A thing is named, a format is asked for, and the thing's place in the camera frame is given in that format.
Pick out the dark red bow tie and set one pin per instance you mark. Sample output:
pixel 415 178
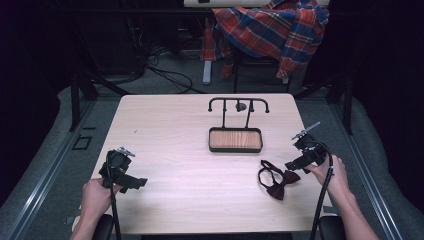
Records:
pixel 281 186

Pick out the black rack with wooden tray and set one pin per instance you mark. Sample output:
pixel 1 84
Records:
pixel 235 140

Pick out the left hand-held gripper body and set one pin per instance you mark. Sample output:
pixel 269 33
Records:
pixel 116 165

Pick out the metal floor rail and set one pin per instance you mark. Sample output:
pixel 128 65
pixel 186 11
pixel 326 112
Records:
pixel 50 170
pixel 366 173

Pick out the person's right hand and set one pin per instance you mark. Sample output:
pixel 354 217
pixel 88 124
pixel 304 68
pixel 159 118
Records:
pixel 335 176

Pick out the red blue plaid shirt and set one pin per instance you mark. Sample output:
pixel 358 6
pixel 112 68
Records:
pixel 273 30

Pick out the round table grommet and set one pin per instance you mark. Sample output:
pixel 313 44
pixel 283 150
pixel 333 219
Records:
pixel 240 106

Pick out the person's left hand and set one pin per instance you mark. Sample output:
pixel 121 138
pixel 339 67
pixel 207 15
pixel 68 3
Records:
pixel 95 200

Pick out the black chair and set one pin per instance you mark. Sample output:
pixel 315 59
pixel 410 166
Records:
pixel 253 65

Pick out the black metal stand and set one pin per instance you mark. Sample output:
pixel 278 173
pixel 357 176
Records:
pixel 83 93
pixel 340 96

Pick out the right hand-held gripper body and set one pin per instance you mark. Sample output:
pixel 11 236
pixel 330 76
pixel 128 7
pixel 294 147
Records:
pixel 311 153

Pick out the black armrest pad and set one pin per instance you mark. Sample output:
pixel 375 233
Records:
pixel 331 228
pixel 103 228

